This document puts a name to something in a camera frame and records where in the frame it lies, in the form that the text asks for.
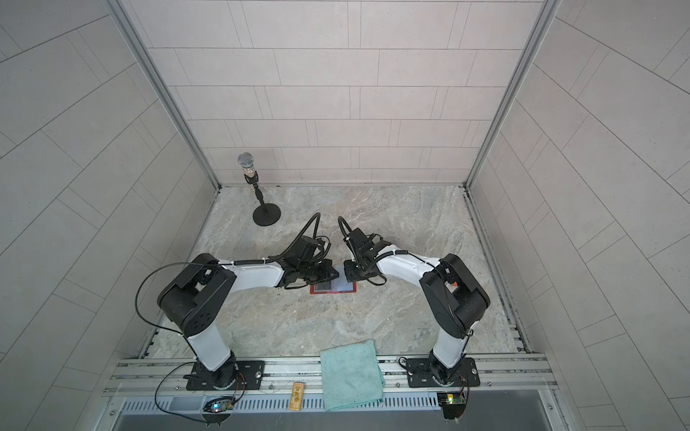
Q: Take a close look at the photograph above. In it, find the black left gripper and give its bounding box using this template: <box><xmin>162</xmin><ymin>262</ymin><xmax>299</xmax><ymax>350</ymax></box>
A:
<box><xmin>297</xmin><ymin>259</ymin><xmax>343</xmax><ymax>285</ymax></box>

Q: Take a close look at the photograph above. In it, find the red card holder wallet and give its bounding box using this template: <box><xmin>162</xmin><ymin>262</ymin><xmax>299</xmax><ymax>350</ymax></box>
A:
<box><xmin>310</xmin><ymin>264</ymin><xmax>357</xmax><ymax>295</ymax></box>

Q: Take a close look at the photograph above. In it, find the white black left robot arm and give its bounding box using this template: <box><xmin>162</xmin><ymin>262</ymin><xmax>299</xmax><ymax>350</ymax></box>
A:
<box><xmin>157</xmin><ymin>235</ymin><xmax>340</xmax><ymax>389</ymax></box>

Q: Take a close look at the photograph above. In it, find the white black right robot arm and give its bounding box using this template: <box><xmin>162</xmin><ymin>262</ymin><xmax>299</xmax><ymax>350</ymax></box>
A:
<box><xmin>341</xmin><ymin>224</ymin><xmax>491</xmax><ymax>386</ymax></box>

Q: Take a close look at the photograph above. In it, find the microphone on black stand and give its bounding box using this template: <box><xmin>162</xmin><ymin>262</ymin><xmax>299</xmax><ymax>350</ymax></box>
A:
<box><xmin>237</xmin><ymin>152</ymin><xmax>281</xmax><ymax>226</ymax></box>

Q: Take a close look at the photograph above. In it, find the teal folded cloth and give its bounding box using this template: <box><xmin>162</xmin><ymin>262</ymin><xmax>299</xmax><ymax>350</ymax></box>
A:
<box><xmin>320</xmin><ymin>339</ymin><xmax>385</xmax><ymax>411</ymax></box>

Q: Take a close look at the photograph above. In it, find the small wooden block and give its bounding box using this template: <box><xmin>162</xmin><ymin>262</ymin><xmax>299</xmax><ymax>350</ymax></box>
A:
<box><xmin>289</xmin><ymin>382</ymin><xmax>305</xmax><ymax>411</ymax></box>

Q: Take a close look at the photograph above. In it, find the left green circuit board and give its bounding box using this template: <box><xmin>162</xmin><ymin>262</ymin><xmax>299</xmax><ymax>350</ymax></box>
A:
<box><xmin>203</xmin><ymin>397</ymin><xmax>235</xmax><ymax>414</ymax></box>

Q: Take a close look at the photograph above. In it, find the green circuit board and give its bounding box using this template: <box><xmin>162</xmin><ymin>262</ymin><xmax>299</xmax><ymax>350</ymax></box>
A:
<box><xmin>203</xmin><ymin>397</ymin><xmax>235</xmax><ymax>414</ymax></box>
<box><xmin>437</xmin><ymin>393</ymin><xmax>467</xmax><ymax>420</ymax></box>

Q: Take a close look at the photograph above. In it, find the right green circuit board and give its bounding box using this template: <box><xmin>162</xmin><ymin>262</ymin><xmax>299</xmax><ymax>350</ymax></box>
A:
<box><xmin>437</xmin><ymin>393</ymin><xmax>467</xmax><ymax>420</ymax></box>

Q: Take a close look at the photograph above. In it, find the aluminium corner profile left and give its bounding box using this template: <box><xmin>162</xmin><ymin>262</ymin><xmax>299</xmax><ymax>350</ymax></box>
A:
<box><xmin>104</xmin><ymin>0</ymin><xmax>222</xmax><ymax>191</ymax></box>

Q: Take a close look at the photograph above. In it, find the aluminium corner profile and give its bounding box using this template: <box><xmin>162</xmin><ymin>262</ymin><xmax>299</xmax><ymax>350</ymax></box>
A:
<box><xmin>465</xmin><ymin>0</ymin><xmax>560</xmax><ymax>190</ymax></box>
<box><xmin>104</xmin><ymin>0</ymin><xmax>222</xmax><ymax>191</ymax></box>

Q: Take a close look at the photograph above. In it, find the aluminium corner profile right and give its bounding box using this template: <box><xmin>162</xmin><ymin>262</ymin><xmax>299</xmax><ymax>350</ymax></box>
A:
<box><xmin>465</xmin><ymin>0</ymin><xmax>560</xmax><ymax>190</ymax></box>

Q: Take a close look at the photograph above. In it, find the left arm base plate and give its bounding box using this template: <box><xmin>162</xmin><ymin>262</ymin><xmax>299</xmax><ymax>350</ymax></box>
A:
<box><xmin>183</xmin><ymin>360</ymin><xmax>266</xmax><ymax>391</ymax></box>

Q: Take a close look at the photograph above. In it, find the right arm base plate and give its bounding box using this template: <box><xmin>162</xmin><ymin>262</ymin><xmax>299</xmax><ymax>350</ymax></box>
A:
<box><xmin>404</xmin><ymin>355</ymin><xmax>481</xmax><ymax>388</ymax></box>

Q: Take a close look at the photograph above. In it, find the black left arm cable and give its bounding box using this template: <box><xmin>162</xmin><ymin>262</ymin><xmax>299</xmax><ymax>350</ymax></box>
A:
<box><xmin>134</xmin><ymin>260</ymin><xmax>206</xmax><ymax>338</ymax></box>

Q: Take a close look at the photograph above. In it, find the aluminium rail frame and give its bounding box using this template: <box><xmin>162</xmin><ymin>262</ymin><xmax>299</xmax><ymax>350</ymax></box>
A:
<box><xmin>102</xmin><ymin>353</ymin><xmax>557</xmax><ymax>396</ymax></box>

